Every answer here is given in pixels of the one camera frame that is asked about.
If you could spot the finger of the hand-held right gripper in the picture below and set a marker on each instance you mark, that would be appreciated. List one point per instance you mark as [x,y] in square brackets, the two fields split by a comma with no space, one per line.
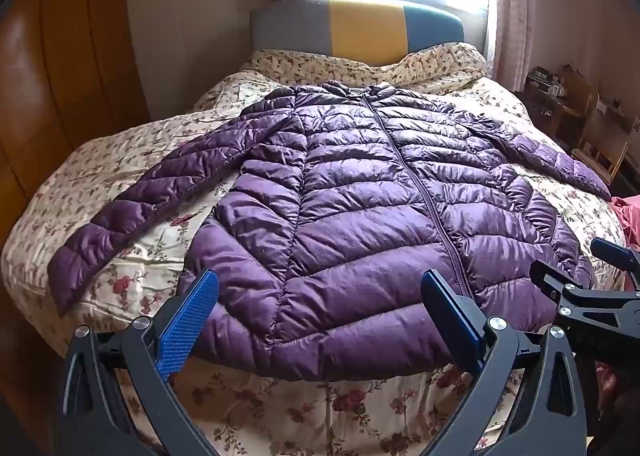
[617,256]
[550,281]

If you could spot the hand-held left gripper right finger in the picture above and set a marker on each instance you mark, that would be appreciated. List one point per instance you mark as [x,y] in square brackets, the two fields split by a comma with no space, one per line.
[452,308]

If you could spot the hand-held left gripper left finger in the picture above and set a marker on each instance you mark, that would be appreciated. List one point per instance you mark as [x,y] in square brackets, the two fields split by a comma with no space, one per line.
[187,321]

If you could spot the purple down jacket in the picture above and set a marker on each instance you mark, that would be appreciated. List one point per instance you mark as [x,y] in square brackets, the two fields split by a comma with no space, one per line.
[350,236]

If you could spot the pink cloth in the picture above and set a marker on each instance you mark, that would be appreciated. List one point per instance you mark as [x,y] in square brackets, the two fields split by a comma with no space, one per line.
[631,216]

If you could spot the wooden chair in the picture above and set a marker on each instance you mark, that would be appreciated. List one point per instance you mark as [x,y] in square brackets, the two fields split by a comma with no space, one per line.
[607,135]

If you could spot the large-flower cream quilt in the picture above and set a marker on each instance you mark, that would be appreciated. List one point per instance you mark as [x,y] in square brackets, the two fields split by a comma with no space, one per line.
[125,160]

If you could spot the pale patterned curtain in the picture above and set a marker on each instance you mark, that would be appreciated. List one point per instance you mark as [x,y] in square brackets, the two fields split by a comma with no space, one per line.
[515,35]

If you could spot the glossy wooden wardrobe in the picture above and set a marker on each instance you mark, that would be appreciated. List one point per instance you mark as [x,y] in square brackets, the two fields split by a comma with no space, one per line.
[60,60]

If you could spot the grey yellow teal headboard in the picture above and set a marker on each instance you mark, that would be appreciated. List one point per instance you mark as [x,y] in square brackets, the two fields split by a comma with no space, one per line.
[365,25]

